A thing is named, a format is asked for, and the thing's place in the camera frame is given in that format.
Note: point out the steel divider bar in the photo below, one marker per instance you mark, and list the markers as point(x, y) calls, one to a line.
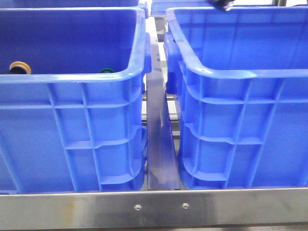
point(163, 172)

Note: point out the right blue plastic bin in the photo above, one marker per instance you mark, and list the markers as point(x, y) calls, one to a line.
point(241, 85)

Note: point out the green mushroom push button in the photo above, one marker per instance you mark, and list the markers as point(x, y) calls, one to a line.
point(106, 70)

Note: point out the yellow mushroom push button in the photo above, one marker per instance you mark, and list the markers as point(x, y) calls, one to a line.
point(18, 68)

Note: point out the rear centre blue bin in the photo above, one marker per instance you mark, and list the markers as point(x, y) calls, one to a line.
point(158, 7)

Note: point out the left blue plastic bin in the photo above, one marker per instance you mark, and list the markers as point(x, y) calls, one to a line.
point(66, 127)

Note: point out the steel shelf front rail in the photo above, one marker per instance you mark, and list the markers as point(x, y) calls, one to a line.
point(191, 208)

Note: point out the blue plastic bin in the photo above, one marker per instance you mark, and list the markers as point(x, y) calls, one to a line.
point(241, 85)
point(66, 127)

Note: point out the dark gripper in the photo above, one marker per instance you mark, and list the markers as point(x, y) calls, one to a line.
point(224, 5)

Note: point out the rear left blue bin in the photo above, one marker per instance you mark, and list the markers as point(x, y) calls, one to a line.
point(72, 3)

